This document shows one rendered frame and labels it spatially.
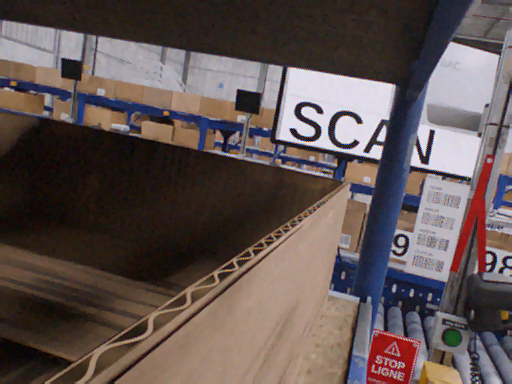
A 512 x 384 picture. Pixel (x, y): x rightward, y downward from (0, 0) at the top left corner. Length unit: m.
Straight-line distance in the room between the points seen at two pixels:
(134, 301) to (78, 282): 0.04
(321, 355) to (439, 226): 0.53
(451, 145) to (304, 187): 0.59
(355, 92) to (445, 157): 0.25
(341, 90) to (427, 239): 0.35
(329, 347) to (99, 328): 0.13
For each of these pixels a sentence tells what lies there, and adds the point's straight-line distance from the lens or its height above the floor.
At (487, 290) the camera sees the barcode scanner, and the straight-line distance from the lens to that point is 0.72.
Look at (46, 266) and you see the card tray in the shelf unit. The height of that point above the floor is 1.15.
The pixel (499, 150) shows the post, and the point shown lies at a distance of 0.75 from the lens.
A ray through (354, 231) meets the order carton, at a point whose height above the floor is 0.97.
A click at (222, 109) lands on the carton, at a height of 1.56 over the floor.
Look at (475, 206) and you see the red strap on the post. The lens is 0.74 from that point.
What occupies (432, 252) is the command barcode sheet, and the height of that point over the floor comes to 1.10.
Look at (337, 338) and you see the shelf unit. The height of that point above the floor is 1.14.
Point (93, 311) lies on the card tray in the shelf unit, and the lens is 0.24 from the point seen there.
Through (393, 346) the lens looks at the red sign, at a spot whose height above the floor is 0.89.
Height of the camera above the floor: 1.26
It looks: 6 degrees down
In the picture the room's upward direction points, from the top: 11 degrees clockwise
